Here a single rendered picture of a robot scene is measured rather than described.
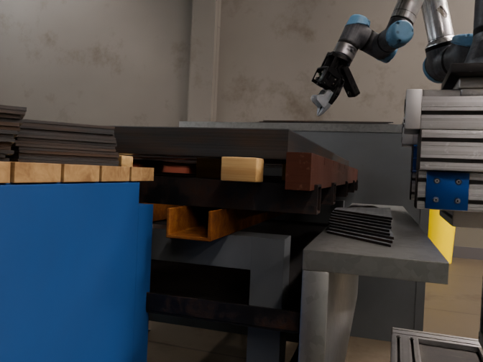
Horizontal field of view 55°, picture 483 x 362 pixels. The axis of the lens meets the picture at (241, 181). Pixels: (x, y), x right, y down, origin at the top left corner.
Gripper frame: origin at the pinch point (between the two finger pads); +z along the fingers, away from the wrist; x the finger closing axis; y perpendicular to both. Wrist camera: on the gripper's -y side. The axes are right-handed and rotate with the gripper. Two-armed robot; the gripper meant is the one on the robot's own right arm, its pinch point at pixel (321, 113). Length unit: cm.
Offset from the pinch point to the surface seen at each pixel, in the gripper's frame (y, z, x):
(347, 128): -48, -16, -54
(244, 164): 49, 33, 71
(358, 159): -58, -4, -49
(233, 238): 41, 45, 62
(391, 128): -62, -23, -41
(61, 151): 74, 43, 67
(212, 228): 48, 45, 69
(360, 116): -210, -99, -287
